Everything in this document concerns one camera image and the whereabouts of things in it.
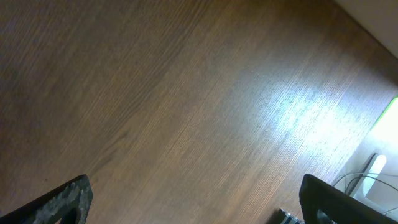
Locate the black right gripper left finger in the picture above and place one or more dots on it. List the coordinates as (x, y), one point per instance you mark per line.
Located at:
(68, 203)

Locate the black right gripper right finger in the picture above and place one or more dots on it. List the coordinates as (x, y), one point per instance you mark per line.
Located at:
(322, 203)

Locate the white floor power strip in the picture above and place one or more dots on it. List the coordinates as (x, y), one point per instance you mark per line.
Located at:
(370, 187)

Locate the aluminium table frame rail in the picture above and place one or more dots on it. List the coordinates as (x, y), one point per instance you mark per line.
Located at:
(283, 217)

